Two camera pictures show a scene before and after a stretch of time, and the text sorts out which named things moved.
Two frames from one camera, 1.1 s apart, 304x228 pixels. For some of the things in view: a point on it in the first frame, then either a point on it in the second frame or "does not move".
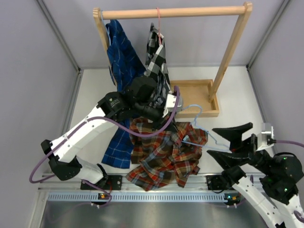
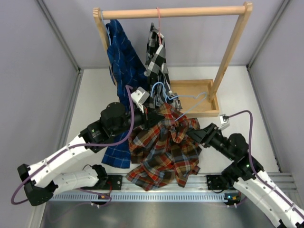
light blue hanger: [217, 147] -> [167, 98]
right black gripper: [242, 150] -> [201, 135]
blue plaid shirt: [126, 66] does not move
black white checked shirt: [156, 66] does not move
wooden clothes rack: [198, 98] does not move
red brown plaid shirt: [172, 152] does not move
